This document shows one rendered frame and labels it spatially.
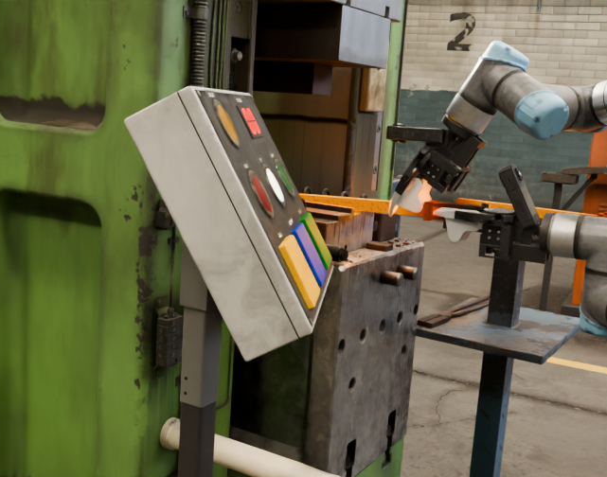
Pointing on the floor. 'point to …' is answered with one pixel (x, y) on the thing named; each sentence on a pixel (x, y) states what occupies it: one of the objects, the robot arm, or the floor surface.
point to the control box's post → (199, 391)
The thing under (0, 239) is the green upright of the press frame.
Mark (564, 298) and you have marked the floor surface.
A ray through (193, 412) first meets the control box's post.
